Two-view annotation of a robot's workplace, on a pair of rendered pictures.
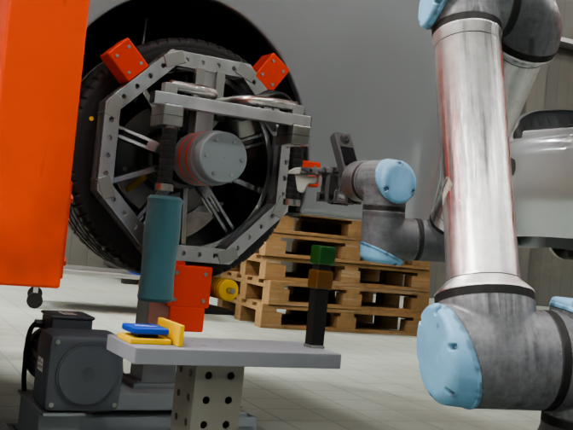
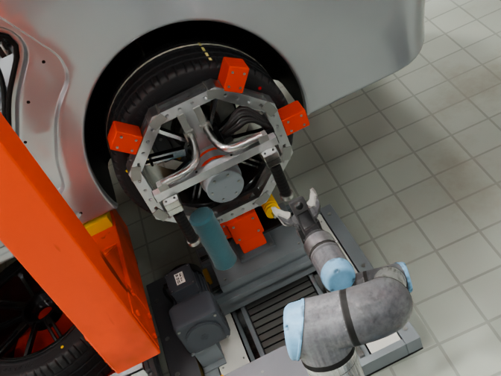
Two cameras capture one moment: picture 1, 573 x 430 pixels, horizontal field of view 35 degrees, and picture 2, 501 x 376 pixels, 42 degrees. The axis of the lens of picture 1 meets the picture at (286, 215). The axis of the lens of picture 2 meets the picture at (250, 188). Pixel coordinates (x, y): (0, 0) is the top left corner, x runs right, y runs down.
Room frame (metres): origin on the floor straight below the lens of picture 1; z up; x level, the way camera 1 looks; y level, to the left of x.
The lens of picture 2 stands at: (0.80, -0.61, 2.21)
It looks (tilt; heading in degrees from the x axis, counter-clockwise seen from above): 40 degrees down; 25
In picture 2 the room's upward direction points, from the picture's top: 25 degrees counter-clockwise
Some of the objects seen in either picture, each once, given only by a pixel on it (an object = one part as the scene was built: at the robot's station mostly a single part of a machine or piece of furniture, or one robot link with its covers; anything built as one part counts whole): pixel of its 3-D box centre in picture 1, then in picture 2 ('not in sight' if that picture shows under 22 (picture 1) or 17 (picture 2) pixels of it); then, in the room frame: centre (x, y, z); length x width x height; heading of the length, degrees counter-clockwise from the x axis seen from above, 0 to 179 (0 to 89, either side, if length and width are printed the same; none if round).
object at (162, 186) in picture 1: (167, 157); (185, 226); (2.14, 0.29, 0.83); 0.04 x 0.04 x 0.16
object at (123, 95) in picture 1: (197, 159); (211, 158); (2.43, 0.25, 0.85); 0.54 x 0.07 x 0.54; 118
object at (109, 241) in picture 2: not in sight; (98, 249); (2.20, 0.71, 0.69); 0.52 x 0.17 x 0.35; 28
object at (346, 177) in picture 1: (363, 181); (320, 245); (2.02, -0.16, 0.81); 0.10 x 0.05 x 0.09; 118
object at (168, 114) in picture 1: (166, 115); (171, 199); (2.17, 0.30, 0.93); 0.09 x 0.05 x 0.05; 28
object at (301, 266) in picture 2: (147, 416); (259, 257); (2.58, 0.33, 0.13); 0.50 x 0.36 x 0.10; 118
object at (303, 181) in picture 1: (302, 180); (282, 218); (2.15, -0.03, 0.80); 0.09 x 0.03 x 0.06; 61
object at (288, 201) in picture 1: (294, 174); (280, 180); (2.30, -0.01, 0.83); 0.04 x 0.04 x 0.16
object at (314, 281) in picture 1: (320, 279); not in sight; (1.90, -0.08, 0.59); 0.04 x 0.04 x 0.04; 28
